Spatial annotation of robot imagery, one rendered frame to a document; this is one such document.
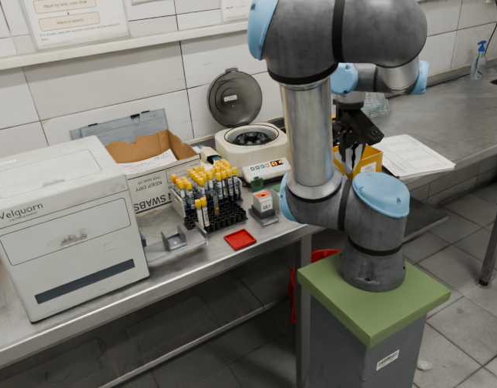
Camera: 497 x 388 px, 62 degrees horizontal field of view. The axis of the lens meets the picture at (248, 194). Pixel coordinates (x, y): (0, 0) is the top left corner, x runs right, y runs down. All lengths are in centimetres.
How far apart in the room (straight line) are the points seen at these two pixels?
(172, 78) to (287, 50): 101
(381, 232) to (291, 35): 45
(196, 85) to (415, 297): 109
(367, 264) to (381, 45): 49
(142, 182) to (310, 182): 61
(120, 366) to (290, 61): 136
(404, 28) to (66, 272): 81
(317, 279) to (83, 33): 104
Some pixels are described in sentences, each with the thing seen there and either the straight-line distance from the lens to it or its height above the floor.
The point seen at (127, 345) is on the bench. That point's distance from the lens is 178.
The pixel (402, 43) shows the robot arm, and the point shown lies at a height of 144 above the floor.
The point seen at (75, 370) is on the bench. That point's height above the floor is 27.
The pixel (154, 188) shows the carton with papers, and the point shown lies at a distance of 130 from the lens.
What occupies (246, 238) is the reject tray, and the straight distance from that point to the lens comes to 115.
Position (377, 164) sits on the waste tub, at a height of 94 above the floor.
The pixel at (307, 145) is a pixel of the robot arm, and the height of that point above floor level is 125.
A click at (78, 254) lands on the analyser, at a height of 101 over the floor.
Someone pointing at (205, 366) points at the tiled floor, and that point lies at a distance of 198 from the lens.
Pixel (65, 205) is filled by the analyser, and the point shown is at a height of 114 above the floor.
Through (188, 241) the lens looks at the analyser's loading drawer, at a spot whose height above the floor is 91.
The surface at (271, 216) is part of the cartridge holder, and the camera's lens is 121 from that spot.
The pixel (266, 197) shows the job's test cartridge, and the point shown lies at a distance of 119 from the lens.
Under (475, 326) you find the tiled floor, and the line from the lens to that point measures 226.
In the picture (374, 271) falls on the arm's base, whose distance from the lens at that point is 94.
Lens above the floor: 156
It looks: 30 degrees down
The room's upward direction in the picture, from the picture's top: 4 degrees counter-clockwise
